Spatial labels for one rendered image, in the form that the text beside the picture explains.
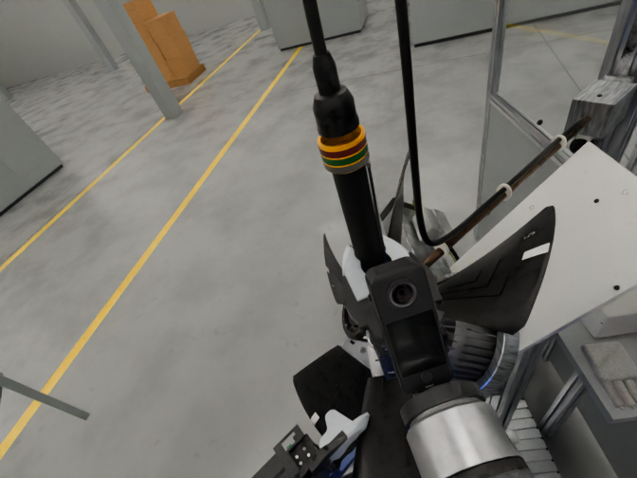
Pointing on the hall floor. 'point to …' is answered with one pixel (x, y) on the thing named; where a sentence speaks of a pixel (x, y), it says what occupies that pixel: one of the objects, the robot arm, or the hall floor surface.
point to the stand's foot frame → (532, 443)
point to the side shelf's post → (563, 405)
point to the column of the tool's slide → (616, 145)
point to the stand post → (516, 384)
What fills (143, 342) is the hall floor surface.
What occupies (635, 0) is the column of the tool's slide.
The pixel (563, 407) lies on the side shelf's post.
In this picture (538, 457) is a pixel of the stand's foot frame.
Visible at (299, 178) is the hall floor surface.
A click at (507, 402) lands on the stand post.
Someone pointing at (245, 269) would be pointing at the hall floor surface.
